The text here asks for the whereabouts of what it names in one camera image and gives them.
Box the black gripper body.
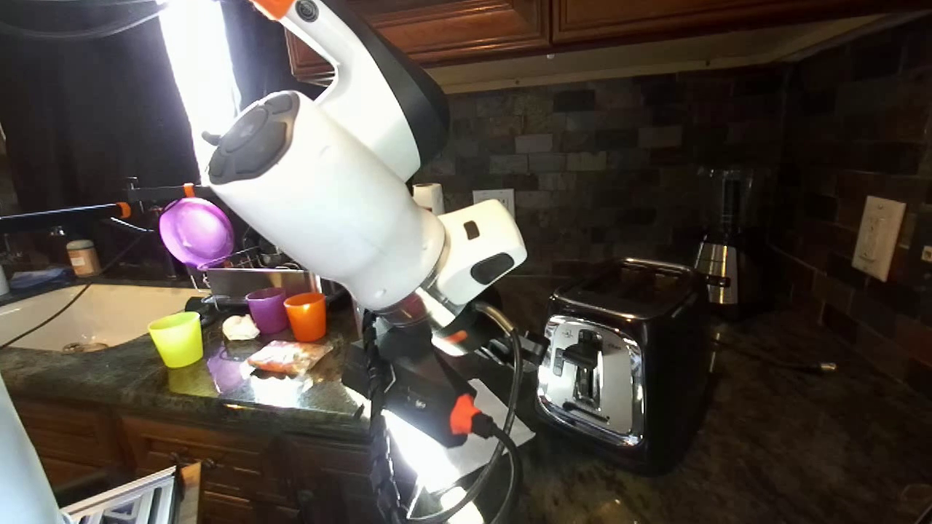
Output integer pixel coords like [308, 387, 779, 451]
[373, 308, 488, 447]

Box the black chrome toaster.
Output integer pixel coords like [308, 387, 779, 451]
[532, 253, 718, 479]

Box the white paper sheet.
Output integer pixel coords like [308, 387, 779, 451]
[377, 387, 539, 518]

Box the orange plastic cup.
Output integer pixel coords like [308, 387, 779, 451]
[280, 289, 332, 346]

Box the purple plastic cup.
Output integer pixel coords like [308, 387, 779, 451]
[241, 286, 290, 337]

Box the small white bowl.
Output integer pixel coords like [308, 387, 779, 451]
[217, 311, 261, 345]

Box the wooden lower cabinet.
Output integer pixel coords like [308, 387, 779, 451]
[18, 391, 391, 524]

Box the wooden cabinet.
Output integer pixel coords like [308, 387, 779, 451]
[18, 391, 391, 524]
[286, 0, 932, 97]

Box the metal dish rack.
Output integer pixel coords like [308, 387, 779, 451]
[201, 244, 324, 302]

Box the green plastic cup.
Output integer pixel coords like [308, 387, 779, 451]
[146, 308, 206, 374]

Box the white sink basin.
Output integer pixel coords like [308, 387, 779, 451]
[0, 282, 213, 356]

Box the wooden upper cabinet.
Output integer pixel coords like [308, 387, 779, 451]
[286, 0, 932, 97]

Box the small beige jar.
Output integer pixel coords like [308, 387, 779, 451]
[64, 235, 104, 282]

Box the black clamp bar orange tip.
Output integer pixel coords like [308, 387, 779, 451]
[0, 199, 136, 227]

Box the dark window curtain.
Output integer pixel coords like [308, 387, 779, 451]
[0, 0, 201, 212]

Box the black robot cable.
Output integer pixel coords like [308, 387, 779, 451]
[357, 300, 527, 524]

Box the black wrist camera orange mount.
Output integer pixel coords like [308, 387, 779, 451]
[424, 381, 495, 449]

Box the white wall outlet plate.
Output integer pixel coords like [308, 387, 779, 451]
[469, 187, 517, 221]

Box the black toaster power cable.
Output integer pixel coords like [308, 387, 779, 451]
[714, 332, 841, 380]

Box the white robot stand frame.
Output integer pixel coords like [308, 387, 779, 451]
[57, 463, 184, 524]

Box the white wall sheet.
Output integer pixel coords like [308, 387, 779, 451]
[849, 193, 908, 286]

